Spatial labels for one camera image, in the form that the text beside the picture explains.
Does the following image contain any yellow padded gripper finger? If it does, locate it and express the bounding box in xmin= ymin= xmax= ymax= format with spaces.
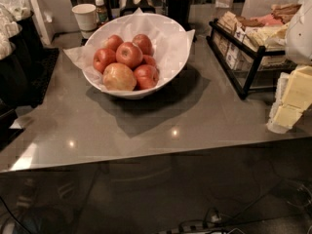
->
xmin=266 ymin=65 xmax=312 ymax=134

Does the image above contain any red apple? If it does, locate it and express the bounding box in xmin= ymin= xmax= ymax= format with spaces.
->
xmin=133 ymin=34 xmax=153 ymax=56
xmin=93 ymin=48 xmax=116 ymax=73
xmin=116 ymin=42 xmax=143 ymax=69
xmin=142 ymin=55 xmax=157 ymax=67
xmin=103 ymin=35 xmax=123 ymax=52
xmin=134 ymin=64 xmax=159 ymax=90

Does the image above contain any white bowl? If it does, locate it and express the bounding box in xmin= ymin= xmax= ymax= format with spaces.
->
xmin=81 ymin=13 xmax=190 ymax=100

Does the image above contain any yellowish apple front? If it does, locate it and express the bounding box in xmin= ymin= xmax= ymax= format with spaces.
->
xmin=102 ymin=62 xmax=137 ymax=91

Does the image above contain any white paper liner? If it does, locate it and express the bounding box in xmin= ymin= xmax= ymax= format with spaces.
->
xmin=63 ymin=7 xmax=196 ymax=94

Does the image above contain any black stir stick holder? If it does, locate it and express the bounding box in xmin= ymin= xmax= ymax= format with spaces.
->
xmin=167 ymin=0 xmax=192 ymax=30

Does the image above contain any small glass bottle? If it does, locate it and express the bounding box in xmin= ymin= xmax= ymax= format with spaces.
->
xmin=95 ymin=0 xmax=108 ymax=24

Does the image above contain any white paper cup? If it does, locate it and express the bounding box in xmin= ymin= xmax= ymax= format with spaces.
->
xmin=72 ymin=4 xmax=98 ymax=31

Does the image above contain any black container left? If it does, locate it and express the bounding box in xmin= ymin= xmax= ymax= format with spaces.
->
xmin=0 ymin=12 xmax=44 ymax=107

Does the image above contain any black wire condiment rack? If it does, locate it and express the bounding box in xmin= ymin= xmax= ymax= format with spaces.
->
xmin=206 ymin=19 xmax=295 ymax=99

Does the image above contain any power strip with cables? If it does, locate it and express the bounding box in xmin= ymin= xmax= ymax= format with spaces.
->
xmin=155 ymin=208 xmax=246 ymax=234

